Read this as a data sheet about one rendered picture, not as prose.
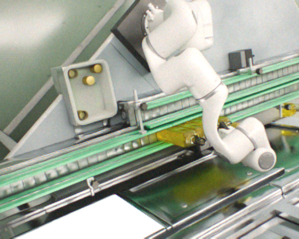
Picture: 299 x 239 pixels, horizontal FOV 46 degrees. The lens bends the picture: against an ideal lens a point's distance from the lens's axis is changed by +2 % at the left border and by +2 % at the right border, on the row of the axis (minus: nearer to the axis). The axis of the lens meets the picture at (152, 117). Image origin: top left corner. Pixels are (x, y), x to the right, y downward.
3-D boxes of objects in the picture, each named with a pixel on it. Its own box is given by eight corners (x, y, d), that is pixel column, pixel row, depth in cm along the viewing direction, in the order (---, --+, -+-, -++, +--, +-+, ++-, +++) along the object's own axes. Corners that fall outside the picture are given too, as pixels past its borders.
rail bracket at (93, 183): (80, 190, 127) (93, 202, 115) (75, 173, 125) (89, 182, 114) (89, 186, 129) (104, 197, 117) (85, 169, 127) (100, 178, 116)
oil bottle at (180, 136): (157, 140, 142) (189, 149, 124) (155, 127, 141) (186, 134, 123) (168, 136, 145) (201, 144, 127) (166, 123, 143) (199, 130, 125)
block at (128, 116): (121, 125, 140) (129, 127, 134) (117, 103, 138) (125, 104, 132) (128, 123, 142) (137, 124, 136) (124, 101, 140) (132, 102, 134)
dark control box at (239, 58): (229, 68, 177) (242, 68, 169) (228, 52, 175) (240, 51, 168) (241, 65, 180) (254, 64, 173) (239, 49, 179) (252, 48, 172)
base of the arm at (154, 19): (134, 17, 138) (154, 12, 125) (153, -4, 142) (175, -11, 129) (156, 47, 146) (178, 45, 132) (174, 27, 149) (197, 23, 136)
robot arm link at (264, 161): (235, 139, 91) (261, 116, 92) (216, 131, 101) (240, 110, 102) (264, 179, 96) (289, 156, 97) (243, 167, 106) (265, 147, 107)
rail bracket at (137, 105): (130, 132, 134) (147, 136, 124) (122, 90, 131) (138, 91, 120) (137, 130, 136) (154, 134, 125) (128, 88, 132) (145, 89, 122)
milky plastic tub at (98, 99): (69, 124, 135) (77, 127, 128) (55, 67, 130) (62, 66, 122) (110, 112, 143) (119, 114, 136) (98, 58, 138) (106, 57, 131)
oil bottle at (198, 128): (168, 136, 145) (201, 144, 127) (166, 123, 144) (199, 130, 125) (179, 132, 148) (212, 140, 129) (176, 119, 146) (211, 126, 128)
